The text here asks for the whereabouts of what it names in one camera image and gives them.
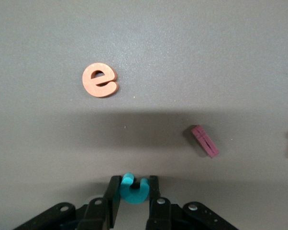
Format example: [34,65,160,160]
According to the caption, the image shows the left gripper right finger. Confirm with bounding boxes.
[145,175,239,230]

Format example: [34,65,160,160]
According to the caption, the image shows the orange foam letter e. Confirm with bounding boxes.
[81,62,120,98]

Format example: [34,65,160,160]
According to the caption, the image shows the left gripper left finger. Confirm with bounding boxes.
[13,175,122,230]

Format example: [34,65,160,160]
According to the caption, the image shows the dark red foam letter l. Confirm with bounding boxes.
[190,125,220,159]

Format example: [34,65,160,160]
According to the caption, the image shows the teal foam letter c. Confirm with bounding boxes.
[119,172,150,205]

